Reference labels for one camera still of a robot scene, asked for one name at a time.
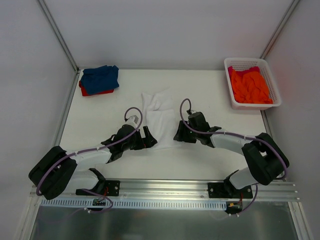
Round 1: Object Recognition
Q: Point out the white t shirt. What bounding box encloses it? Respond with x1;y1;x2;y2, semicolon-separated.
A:
142;89;180;151

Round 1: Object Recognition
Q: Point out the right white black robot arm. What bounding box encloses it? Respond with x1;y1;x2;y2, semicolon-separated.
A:
173;112;290;198

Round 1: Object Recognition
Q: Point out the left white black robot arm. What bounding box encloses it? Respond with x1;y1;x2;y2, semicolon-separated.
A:
28;124;158;200

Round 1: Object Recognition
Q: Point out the orange t shirt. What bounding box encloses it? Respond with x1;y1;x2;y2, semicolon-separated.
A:
230;72;273;105

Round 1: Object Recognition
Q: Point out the white plastic basket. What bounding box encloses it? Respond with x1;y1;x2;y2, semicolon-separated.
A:
224;57;282;111

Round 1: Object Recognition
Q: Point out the folded red t shirt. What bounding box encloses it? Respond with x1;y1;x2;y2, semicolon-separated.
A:
78;81;114;97

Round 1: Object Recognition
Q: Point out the folded blue t shirt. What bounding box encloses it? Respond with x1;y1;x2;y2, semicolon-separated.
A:
79;65;120;96

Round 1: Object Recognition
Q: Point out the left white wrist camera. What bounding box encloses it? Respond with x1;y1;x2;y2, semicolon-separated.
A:
125;115;139;128

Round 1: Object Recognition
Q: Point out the aluminium mounting rail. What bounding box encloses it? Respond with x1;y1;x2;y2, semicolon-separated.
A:
29;176;301;201

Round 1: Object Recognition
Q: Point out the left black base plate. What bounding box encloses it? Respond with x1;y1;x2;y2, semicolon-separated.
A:
75;179;121;197

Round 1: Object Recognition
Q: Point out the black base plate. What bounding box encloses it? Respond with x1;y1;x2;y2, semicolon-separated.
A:
75;179;121;197
207;182;253;199

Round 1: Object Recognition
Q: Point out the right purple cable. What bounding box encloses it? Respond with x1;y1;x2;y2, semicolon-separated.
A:
179;98;287;217

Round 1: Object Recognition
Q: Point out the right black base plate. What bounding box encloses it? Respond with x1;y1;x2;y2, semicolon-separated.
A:
207;182;253;199

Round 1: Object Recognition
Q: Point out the white slotted cable duct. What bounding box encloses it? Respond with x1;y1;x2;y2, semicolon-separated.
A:
40;197;227;211

